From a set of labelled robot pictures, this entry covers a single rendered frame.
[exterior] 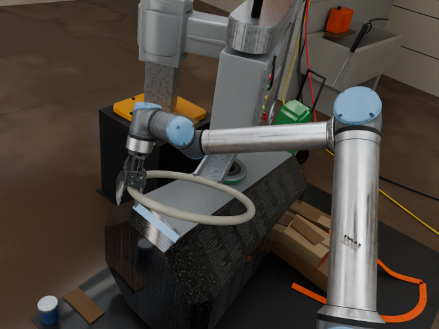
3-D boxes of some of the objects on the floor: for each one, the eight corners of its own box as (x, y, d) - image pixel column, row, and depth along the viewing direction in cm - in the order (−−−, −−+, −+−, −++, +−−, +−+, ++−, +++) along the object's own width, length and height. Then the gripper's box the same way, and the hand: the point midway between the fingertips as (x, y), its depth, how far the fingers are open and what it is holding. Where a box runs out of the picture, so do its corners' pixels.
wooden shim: (63, 297, 239) (63, 296, 238) (78, 288, 245) (78, 286, 245) (90, 324, 227) (90, 323, 227) (104, 313, 234) (104, 311, 233)
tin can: (44, 328, 222) (42, 314, 214) (37, 315, 228) (34, 301, 220) (62, 318, 228) (60, 305, 220) (55, 306, 234) (52, 292, 226)
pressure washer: (282, 144, 420) (304, 65, 370) (307, 162, 398) (333, 80, 349) (257, 153, 400) (276, 70, 351) (281, 172, 379) (306, 87, 329)
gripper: (121, 151, 133) (110, 211, 137) (158, 157, 137) (146, 215, 141) (119, 145, 140) (109, 202, 145) (154, 151, 145) (142, 205, 149)
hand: (127, 202), depth 146 cm, fingers closed on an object, 5 cm apart
